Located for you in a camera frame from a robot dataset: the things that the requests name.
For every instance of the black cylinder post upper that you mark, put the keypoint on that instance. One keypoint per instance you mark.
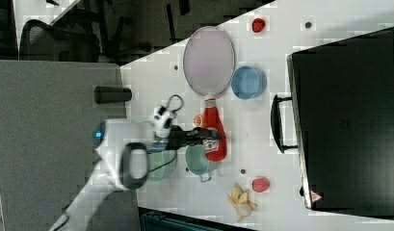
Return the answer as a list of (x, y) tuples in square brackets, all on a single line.
[(106, 95)]

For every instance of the yellow banana peel toy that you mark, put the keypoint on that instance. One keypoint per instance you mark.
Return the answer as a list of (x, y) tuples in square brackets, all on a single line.
[(239, 200)]

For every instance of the blue bowl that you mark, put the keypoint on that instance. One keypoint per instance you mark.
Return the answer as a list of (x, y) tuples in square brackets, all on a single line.
[(248, 82)]

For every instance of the white gripper with camera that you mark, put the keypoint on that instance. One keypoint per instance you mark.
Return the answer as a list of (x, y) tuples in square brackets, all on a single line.
[(161, 120)]

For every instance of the red strawberry toy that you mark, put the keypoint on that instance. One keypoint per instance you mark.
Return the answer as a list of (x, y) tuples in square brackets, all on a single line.
[(258, 25)]

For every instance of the green oval strainer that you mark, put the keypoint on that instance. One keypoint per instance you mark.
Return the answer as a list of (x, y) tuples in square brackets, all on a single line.
[(161, 165)]

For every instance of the orange slice toy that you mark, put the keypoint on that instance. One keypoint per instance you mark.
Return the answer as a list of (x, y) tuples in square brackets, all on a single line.
[(198, 120)]

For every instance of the black office chair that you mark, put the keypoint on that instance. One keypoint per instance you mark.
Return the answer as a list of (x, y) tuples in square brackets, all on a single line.
[(58, 43)]

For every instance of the red felt ketchup bottle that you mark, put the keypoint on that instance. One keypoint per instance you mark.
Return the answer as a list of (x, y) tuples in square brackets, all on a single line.
[(215, 150)]

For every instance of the round lilac plate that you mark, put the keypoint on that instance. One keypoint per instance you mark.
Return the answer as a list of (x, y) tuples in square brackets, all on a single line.
[(208, 61)]

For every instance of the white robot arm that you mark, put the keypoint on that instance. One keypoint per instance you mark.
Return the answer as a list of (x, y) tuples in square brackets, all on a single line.
[(123, 166)]

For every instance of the black toaster oven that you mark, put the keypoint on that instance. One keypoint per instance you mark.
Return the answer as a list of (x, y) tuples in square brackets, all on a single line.
[(342, 94)]

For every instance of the green cup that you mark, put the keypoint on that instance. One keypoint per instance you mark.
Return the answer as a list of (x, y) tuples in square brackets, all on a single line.
[(198, 163)]

